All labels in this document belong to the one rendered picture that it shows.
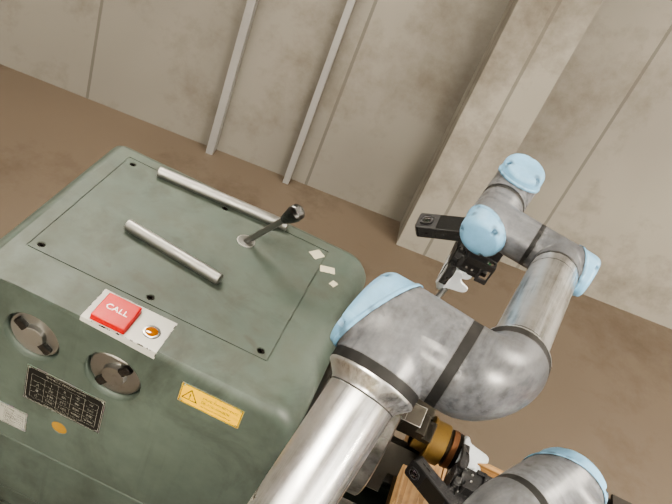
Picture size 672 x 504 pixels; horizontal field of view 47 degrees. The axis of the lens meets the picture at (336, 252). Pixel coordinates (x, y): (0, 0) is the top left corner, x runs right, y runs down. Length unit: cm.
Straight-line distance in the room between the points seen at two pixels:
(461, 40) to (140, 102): 163
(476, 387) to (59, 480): 96
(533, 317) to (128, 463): 79
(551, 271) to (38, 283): 80
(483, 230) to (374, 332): 39
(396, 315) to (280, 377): 42
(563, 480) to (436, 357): 33
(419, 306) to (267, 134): 308
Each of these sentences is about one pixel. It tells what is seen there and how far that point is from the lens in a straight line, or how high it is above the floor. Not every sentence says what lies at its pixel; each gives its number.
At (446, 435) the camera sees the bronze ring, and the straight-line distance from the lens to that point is 152.
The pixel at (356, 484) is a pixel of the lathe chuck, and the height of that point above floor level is 105.
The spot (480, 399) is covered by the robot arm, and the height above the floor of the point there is 159.
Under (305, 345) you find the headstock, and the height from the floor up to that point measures 125.
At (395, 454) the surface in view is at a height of 104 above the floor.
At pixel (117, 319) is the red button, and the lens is 127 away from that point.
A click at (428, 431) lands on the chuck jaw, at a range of 149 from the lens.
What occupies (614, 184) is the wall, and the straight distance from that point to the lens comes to 395.
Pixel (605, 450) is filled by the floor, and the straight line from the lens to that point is 354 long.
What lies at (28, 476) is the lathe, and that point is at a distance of 168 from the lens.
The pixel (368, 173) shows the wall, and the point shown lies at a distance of 393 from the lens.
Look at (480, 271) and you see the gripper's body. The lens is 146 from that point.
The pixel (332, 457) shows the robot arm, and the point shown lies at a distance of 88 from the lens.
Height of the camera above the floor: 218
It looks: 37 degrees down
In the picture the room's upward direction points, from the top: 24 degrees clockwise
